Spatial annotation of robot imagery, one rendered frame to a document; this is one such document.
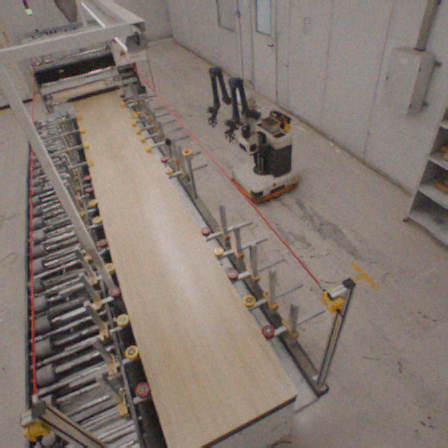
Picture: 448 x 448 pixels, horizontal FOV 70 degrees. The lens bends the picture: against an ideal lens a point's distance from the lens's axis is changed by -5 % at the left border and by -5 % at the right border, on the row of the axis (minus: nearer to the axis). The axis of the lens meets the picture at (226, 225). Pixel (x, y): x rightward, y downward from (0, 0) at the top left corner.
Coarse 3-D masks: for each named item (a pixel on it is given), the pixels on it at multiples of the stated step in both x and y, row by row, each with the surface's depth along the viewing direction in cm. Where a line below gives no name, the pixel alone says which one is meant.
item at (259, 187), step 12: (240, 168) 437; (252, 168) 435; (240, 180) 429; (252, 180) 416; (264, 180) 414; (276, 180) 413; (288, 180) 420; (252, 192) 416; (264, 192) 411; (276, 192) 422
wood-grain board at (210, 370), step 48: (96, 144) 396; (144, 144) 383; (96, 192) 322; (144, 192) 314; (144, 240) 266; (192, 240) 261; (144, 288) 231; (192, 288) 228; (144, 336) 204; (192, 336) 201; (240, 336) 198; (192, 384) 180; (240, 384) 177; (288, 384) 175; (192, 432) 162
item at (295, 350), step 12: (168, 156) 396; (180, 180) 358; (192, 192) 340; (204, 204) 324; (204, 216) 311; (216, 228) 298; (216, 240) 296; (240, 264) 262; (252, 288) 247; (264, 312) 234; (276, 312) 230; (276, 324) 224; (288, 348) 212; (300, 348) 210; (300, 360) 204; (312, 372) 198; (312, 384) 193
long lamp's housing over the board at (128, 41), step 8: (88, 0) 291; (88, 8) 279; (96, 8) 247; (96, 16) 239; (104, 16) 215; (104, 24) 212; (112, 24) 191; (120, 40) 172; (128, 40) 163; (136, 40) 165; (144, 40) 166; (128, 48) 165; (136, 48) 167; (144, 48) 169
